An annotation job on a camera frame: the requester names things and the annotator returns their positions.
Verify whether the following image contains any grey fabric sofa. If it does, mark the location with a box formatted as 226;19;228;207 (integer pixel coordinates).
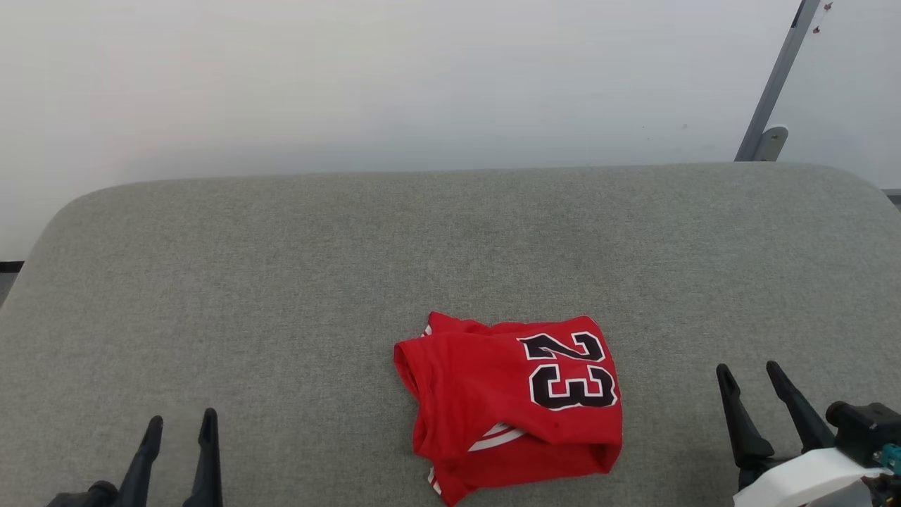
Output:
0;162;901;507

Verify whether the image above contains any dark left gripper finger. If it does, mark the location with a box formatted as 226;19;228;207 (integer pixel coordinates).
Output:
183;408;223;507
116;415;164;507

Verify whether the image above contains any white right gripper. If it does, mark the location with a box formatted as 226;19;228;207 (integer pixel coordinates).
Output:
716;361;889;507

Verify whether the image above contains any red Bulls 23 jersey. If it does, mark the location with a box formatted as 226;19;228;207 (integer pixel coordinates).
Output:
393;311;624;507

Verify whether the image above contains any right thin cable teal plug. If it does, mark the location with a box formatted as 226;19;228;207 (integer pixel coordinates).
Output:
873;443;901;477

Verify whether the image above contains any grey metal post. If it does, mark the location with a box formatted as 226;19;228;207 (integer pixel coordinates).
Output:
734;0;823;163

